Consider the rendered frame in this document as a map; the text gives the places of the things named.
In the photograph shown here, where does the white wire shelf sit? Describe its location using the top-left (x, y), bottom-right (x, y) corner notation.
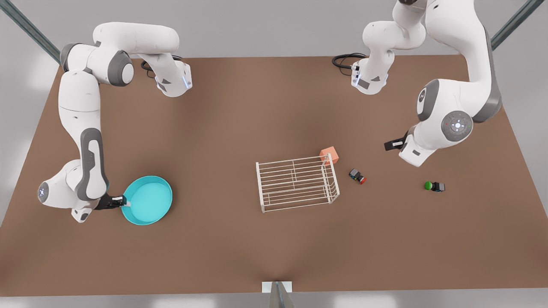
top-left (256, 154), bottom-right (340, 213)

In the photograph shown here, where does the black cable loop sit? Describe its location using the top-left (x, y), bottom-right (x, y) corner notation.
top-left (332, 53), bottom-right (368, 76)
top-left (141, 56), bottom-right (183, 79)

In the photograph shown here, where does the orange cube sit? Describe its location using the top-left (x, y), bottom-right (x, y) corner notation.
top-left (320, 146), bottom-right (340, 165)

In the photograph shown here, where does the teal plate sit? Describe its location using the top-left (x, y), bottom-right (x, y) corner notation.
top-left (121, 176), bottom-right (173, 226)

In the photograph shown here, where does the silver frame post with foot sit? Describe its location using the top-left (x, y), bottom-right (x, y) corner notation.
top-left (262, 281), bottom-right (293, 308)

